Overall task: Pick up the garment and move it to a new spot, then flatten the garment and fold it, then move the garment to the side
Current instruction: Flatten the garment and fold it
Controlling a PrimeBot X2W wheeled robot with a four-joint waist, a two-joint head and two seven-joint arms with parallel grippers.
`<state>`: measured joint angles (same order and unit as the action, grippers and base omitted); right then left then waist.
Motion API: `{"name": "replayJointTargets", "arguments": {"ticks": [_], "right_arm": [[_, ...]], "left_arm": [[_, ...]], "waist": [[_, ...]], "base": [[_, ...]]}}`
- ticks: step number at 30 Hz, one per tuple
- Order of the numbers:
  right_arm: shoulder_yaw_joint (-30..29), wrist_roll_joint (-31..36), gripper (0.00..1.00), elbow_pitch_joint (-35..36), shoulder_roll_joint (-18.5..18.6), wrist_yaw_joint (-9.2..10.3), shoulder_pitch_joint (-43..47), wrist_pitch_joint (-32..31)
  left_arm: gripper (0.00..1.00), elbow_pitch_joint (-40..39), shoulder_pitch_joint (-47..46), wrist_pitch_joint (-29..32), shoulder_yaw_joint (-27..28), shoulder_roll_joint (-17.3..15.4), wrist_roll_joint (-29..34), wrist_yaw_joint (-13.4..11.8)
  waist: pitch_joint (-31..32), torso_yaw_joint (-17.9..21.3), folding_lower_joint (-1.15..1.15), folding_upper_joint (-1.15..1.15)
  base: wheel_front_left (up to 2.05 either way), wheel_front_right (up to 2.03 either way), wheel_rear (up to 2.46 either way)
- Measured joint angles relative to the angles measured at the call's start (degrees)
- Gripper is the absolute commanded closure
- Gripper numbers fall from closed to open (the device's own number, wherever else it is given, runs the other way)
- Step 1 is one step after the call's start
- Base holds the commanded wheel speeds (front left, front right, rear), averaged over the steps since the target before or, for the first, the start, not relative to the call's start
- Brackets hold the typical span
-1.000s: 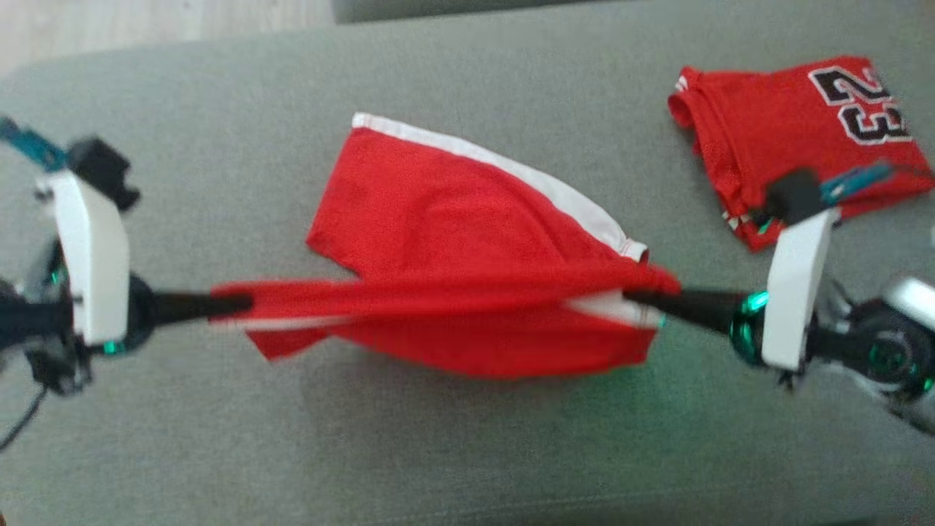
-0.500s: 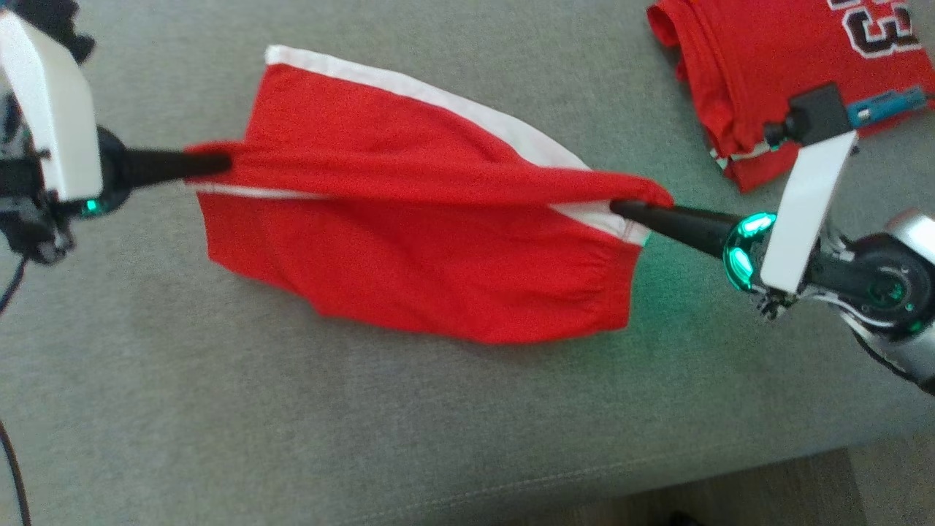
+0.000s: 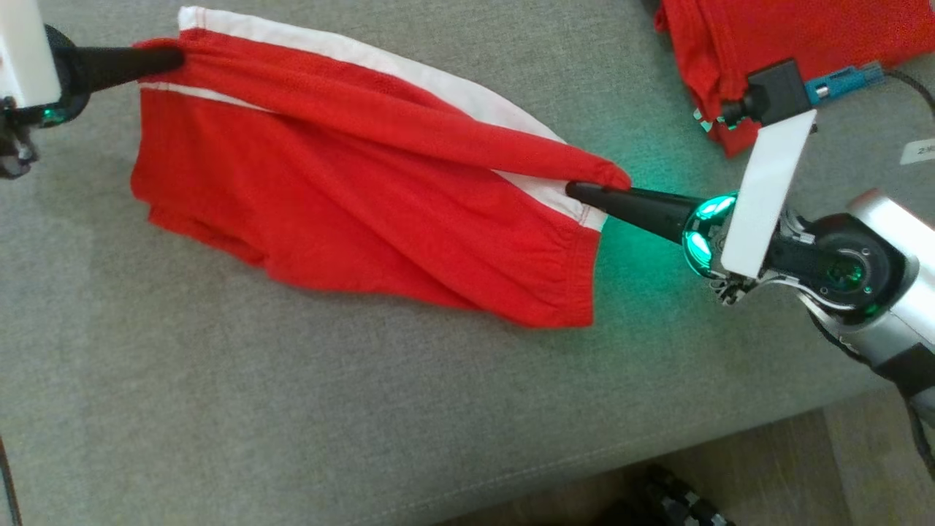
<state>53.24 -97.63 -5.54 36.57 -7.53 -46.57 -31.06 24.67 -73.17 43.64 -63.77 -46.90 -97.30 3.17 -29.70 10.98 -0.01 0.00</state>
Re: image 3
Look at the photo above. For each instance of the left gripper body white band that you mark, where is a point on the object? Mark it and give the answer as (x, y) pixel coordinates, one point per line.
(25, 58)

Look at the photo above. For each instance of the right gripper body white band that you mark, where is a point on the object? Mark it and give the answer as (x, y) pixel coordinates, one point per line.
(763, 197)

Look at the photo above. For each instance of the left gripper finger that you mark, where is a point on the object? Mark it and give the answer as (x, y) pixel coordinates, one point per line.
(124, 64)

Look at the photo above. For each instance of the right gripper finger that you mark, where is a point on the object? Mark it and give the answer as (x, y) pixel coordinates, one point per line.
(643, 212)

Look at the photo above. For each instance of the red jersey with white sleeves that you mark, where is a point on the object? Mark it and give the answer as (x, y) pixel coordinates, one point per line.
(767, 29)

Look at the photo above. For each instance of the red shorts with white stripe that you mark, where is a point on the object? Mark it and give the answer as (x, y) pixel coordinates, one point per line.
(329, 204)

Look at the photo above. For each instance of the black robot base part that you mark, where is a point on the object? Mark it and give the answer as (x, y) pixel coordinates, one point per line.
(672, 500)

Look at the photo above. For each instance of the white printed sticker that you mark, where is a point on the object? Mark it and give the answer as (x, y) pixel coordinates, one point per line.
(919, 152)

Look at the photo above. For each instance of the grey and yellow sofa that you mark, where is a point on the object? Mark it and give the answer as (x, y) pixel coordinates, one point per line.
(292, 409)

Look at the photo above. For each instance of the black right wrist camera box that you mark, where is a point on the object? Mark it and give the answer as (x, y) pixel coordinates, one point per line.
(774, 91)

